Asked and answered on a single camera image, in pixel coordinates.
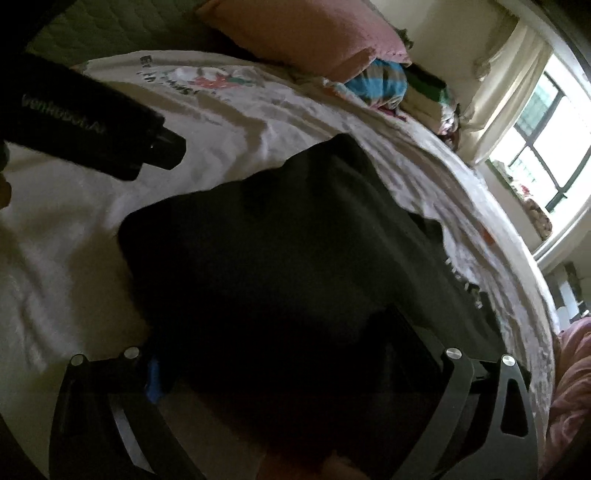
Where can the pile of folded clothes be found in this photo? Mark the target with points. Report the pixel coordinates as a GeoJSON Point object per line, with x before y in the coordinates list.
{"type": "Point", "coordinates": [429, 101]}

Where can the green quilted headboard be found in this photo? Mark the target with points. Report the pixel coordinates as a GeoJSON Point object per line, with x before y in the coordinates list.
{"type": "Point", "coordinates": [115, 32]}

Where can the white printed bed sheet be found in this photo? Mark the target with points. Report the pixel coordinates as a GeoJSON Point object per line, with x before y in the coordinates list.
{"type": "Point", "coordinates": [231, 138]}

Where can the black garment with orange patches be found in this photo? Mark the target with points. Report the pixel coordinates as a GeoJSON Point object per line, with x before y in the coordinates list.
{"type": "Point", "coordinates": [277, 230]}

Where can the pink blanket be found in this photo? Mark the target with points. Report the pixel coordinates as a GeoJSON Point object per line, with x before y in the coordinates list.
{"type": "Point", "coordinates": [572, 392]}

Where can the person's left hand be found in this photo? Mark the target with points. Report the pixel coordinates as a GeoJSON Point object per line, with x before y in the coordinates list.
{"type": "Point", "coordinates": [4, 194]}

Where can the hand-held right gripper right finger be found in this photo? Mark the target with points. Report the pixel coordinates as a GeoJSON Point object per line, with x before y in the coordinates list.
{"type": "Point", "coordinates": [461, 392]}

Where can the blue striped cloth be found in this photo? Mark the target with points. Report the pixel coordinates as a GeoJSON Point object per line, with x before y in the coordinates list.
{"type": "Point", "coordinates": [378, 83]}

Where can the white curtain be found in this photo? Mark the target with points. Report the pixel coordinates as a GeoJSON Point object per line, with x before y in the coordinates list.
{"type": "Point", "coordinates": [503, 83]}

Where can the pink pillow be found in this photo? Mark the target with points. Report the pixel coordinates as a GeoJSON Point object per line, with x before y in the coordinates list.
{"type": "Point", "coordinates": [300, 32]}

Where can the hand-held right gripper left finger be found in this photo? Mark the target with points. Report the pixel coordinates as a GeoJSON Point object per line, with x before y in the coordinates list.
{"type": "Point", "coordinates": [154, 378]}

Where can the floral cloth on windowsill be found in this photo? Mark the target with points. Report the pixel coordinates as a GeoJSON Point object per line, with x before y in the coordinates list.
{"type": "Point", "coordinates": [539, 219]}

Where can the window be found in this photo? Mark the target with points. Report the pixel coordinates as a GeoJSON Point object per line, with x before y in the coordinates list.
{"type": "Point", "coordinates": [545, 138]}

